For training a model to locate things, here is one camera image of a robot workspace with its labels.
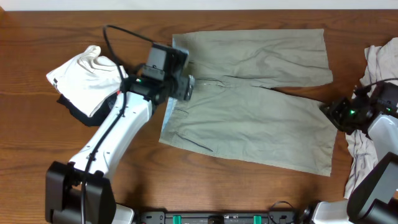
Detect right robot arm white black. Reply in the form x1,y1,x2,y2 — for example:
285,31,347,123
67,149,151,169
298,78,397,223

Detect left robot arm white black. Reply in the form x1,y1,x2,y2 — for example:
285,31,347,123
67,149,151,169
45,75,195,223

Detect black folded garment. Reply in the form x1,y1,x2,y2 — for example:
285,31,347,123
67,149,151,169
57,93,117,127

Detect light striped crumpled shirt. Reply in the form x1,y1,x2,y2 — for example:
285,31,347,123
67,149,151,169
343,37,398,200

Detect khaki green shorts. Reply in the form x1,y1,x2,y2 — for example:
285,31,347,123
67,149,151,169
160,29,336,176

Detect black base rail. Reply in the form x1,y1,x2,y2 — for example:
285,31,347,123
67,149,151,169
132,209,308,224

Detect white folded shirt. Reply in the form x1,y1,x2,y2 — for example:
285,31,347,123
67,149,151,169
46,45,127,117

